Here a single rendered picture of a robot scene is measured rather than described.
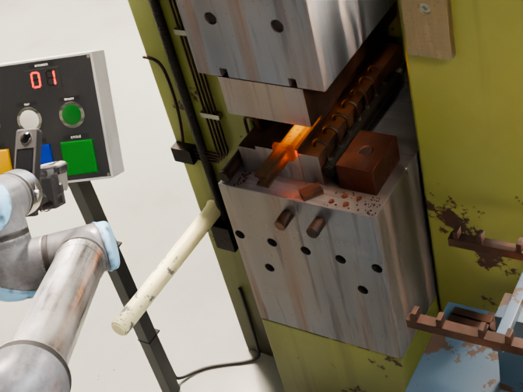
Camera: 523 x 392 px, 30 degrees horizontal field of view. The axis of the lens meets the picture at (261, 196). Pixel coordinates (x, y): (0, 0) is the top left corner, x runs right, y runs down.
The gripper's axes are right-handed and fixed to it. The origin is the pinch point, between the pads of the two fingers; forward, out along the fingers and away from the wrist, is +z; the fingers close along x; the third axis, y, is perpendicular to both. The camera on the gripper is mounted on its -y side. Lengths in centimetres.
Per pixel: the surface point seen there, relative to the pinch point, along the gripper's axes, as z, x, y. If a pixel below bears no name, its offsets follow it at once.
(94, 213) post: 33.5, -7.9, 17.7
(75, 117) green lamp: 10.5, 0.8, -8.3
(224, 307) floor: 100, 3, 65
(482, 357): -4, 82, 48
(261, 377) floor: 75, 18, 80
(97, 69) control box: 12.5, 7.1, -17.7
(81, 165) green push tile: 10.2, 0.4, 2.3
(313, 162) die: 7, 52, 7
